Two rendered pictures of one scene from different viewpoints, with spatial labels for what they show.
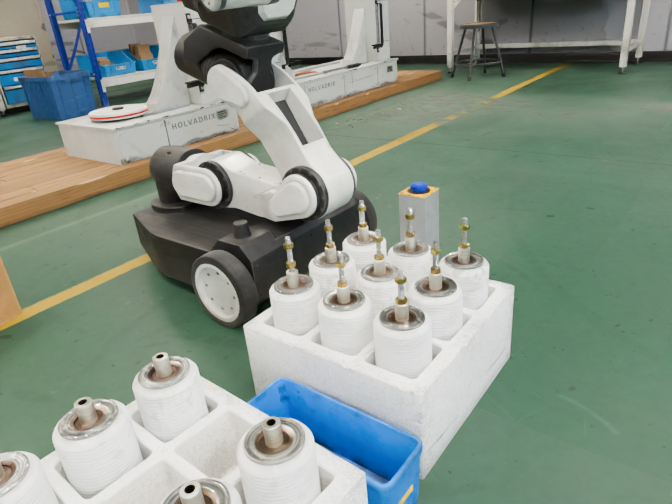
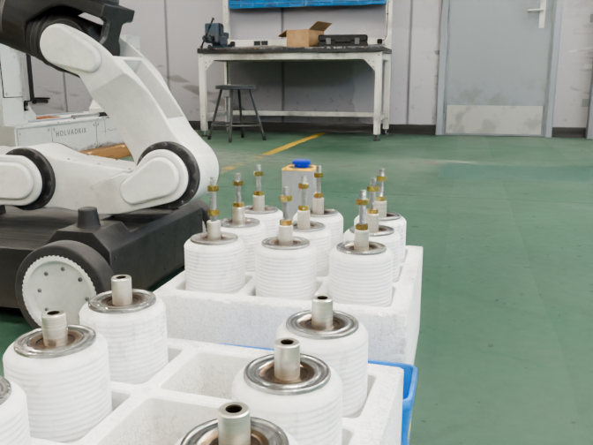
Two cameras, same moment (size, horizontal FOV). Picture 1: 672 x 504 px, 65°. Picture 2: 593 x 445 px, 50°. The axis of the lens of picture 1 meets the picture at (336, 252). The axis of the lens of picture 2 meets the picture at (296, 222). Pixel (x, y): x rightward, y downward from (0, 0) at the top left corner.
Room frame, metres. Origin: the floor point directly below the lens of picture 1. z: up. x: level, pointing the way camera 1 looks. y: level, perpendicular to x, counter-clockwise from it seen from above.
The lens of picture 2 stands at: (-0.06, 0.38, 0.50)
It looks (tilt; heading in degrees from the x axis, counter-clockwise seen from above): 13 degrees down; 335
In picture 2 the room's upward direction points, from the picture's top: straight up
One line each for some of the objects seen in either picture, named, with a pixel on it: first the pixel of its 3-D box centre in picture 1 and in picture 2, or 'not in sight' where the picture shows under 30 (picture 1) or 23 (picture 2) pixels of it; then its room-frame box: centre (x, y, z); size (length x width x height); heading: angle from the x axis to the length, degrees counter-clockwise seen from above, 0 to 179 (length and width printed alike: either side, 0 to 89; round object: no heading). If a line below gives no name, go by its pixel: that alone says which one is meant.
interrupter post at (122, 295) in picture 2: (162, 365); (122, 290); (0.65, 0.27, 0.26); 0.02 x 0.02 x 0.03
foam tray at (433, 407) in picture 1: (384, 342); (303, 314); (0.90, -0.08, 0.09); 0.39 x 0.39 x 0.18; 51
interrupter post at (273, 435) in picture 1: (272, 432); (322, 313); (0.49, 0.10, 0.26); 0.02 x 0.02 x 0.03
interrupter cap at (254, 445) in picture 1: (274, 440); (322, 324); (0.49, 0.10, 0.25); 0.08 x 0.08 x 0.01
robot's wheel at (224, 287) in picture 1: (224, 289); (67, 292); (1.18, 0.29, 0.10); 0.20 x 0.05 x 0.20; 50
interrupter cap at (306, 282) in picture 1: (293, 284); (213, 238); (0.89, 0.09, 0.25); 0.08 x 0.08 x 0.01
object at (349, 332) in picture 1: (347, 342); (286, 299); (0.81, -0.01, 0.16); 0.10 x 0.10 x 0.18
